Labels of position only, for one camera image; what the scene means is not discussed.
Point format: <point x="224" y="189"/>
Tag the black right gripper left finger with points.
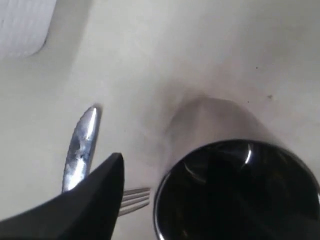
<point x="87" y="212"/>

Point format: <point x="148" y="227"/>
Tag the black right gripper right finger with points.
<point x="231" y="217"/>

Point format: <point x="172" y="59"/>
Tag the stainless steel cup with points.
<point x="284" y="182"/>

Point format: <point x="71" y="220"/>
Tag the silver metal fork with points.
<point x="134" y="199"/>

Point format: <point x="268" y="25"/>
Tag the silver table knife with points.
<point x="81" y="148"/>

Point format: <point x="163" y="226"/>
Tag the white plastic woven basket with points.
<point x="24" y="26"/>

